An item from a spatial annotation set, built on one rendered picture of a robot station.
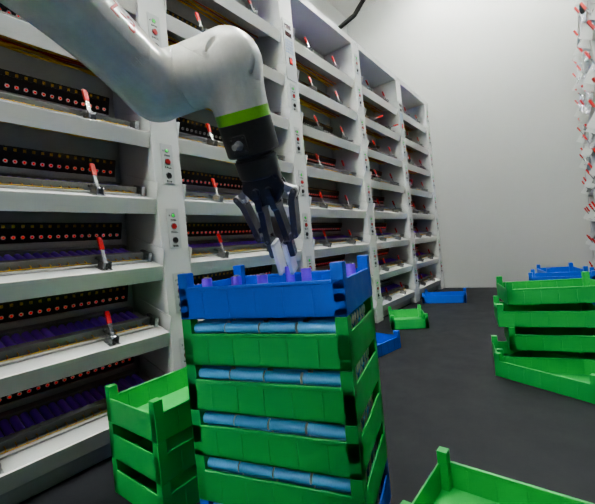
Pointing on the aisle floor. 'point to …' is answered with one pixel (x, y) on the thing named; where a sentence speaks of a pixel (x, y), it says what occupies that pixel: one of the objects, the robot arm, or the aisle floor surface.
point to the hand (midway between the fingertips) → (284, 256)
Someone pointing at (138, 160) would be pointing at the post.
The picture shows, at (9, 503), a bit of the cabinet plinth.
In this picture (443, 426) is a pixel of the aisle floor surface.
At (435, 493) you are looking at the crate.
